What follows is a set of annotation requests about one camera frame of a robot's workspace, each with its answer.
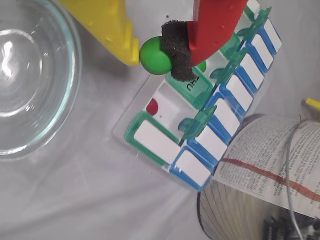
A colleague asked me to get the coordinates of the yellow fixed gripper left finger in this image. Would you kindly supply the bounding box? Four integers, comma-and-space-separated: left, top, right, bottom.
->
58, 0, 140, 67

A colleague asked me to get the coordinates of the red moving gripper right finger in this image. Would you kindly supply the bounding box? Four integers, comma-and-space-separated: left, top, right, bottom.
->
160, 0, 249, 83

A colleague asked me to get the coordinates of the red pill ball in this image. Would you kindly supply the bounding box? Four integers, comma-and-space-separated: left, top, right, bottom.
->
146, 98, 159, 116

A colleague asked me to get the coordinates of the weekly pill organizer box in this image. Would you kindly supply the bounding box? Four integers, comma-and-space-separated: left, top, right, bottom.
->
111, 0, 283, 193

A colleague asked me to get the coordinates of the clear glass bowl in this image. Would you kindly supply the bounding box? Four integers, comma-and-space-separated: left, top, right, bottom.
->
0, 0, 83, 162

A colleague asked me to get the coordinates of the yellow plastic piece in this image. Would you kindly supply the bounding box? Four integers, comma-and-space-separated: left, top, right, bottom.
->
306, 97, 320, 111

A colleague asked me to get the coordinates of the brown rubber band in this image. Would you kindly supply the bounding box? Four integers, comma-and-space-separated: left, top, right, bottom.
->
221, 157, 320, 201

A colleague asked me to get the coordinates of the white tablecloth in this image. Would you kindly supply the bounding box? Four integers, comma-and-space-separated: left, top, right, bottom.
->
0, 0, 320, 240

